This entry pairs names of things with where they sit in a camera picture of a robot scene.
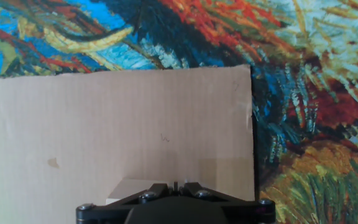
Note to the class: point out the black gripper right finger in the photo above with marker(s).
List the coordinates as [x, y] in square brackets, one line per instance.
[194, 188]

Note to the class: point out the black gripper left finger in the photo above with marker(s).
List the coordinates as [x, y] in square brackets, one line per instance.
[154, 190]

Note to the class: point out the small wooden block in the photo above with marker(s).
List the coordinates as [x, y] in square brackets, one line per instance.
[132, 188]

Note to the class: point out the brown cardboard sheet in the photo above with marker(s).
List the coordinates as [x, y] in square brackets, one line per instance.
[104, 124]

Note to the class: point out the colourful painted sunflower cloth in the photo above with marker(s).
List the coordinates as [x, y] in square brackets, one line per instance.
[306, 77]

